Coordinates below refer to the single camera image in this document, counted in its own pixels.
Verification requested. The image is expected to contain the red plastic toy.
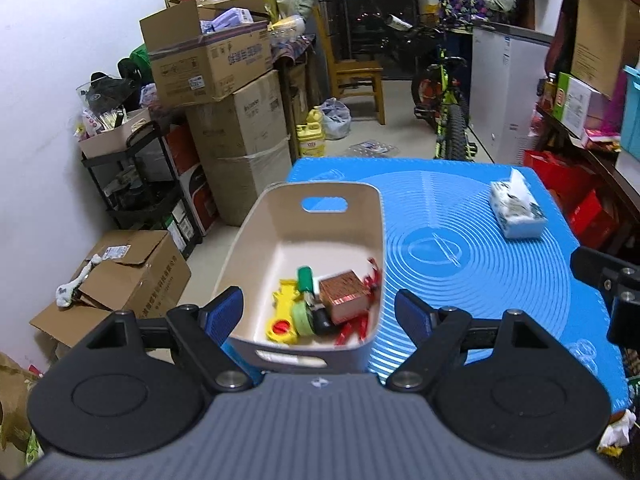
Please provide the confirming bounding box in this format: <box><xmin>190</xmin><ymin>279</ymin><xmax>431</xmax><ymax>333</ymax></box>
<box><xmin>333</xmin><ymin>257</ymin><xmax>384</xmax><ymax>347</ymax></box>

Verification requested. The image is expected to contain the red patterned small box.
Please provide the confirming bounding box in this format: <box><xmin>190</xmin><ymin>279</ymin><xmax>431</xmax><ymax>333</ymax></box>
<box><xmin>319</xmin><ymin>271</ymin><xmax>370</xmax><ymax>325</ymax></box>

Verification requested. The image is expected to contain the yellow plastic toy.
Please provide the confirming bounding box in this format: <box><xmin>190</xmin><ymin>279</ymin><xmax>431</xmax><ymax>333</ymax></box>
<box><xmin>265</xmin><ymin>278</ymin><xmax>299</xmax><ymax>344</ymax></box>

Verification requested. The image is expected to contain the open cardboard box on floor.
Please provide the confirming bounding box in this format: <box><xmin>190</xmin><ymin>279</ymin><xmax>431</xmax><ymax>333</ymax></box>
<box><xmin>29</xmin><ymin>230</ymin><xmax>191</xmax><ymax>347</ymax></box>

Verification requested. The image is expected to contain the red bag on floor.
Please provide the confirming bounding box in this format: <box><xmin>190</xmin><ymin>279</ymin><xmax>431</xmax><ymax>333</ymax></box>
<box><xmin>523</xmin><ymin>150</ymin><xmax>620</xmax><ymax>249</ymax></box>

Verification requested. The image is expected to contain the green tape roll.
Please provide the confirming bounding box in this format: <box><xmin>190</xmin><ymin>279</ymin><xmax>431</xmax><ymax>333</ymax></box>
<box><xmin>291</xmin><ymin>300</ymin><xmax>314</xmax><ymax>337</ymax></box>

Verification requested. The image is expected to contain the blue silicone baking mat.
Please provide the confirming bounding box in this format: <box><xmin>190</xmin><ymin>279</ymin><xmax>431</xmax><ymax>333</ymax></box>
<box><xmin>219</xmin><ymin>155</ymin><xmax>626</xmax><ymax>413</ymax></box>

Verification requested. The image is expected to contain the green plastic tube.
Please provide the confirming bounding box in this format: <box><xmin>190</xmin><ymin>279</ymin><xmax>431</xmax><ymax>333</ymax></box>
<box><xmin>297</xmin><ymin>266</ymin><xmax>314</xmax><ymax>295</ymax></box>

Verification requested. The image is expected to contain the white tissue pack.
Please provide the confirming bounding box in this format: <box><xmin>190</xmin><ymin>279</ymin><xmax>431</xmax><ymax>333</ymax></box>
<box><xmin>489</xmin><ymin>168</ymin><xmax>548</xmax><ymax>240</ymax></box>

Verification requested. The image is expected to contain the white cloth on box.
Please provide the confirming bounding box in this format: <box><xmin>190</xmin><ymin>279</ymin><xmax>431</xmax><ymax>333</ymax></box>
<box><xmin>55</xmin><ymin>254</ymin><xmax>103</xmax><ymax>309</ymax></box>

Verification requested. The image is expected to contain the beige plastic storage bin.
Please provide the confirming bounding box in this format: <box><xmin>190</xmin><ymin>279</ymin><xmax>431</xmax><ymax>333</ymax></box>
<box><xmin>216</xmin><ymin>182</ymin><xmax>384</xmax><ymax>373</ymax></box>

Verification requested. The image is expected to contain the black metal shelf rack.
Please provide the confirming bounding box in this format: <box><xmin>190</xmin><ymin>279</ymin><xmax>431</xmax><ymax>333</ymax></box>
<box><xmin>81</xmin><ymin>122</ymin><xmax>203</xmax><ymax>258</ymax></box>

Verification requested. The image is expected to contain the green white carton box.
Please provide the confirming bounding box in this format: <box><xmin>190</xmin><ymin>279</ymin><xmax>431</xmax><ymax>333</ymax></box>
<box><xmin>552</xmin><ymin>73</ymin><xmax>608</xmax><ymax>136</ymax></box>

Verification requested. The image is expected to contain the large lower cardboard box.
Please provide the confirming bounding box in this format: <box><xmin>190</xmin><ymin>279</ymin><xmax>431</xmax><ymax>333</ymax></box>
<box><xmin>186</xmin><ymin>70</ymin><xmax>292</xmax><ymax>226</ymax></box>

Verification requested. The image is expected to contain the yellow plastic jug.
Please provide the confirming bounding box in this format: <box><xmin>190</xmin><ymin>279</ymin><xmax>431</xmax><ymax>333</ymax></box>
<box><xmin>296</xmin><ymin>107</ymin><xmax>326</xmax><ymax>158</ymax></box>

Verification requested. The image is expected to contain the green black bicycle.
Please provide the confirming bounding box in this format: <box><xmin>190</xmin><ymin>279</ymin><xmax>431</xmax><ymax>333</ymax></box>
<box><xmin>384</xmin><ymin>12</ymin><xmax>478</xmax><ymax>162</ymax></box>

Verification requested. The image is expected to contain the white plastic bag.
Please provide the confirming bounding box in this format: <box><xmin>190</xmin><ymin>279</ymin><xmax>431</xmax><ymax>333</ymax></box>
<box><xmin>320</xmin><ymin>98</ymin><xmax>352</xmax><ymax>141</ymax></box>

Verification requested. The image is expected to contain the wooden chair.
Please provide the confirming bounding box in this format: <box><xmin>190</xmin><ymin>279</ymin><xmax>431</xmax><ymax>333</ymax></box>
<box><xmin>312</xmin><ymin>4</ymin><xmax>386</xmax><ymax>126</ymax></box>

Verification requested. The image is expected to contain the top cardboard box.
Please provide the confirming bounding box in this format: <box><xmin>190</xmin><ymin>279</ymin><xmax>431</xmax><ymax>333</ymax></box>
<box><xmin>140</xmin><ymin>0</ymin><xmax>272</xmax><ymax>107</ymax></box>

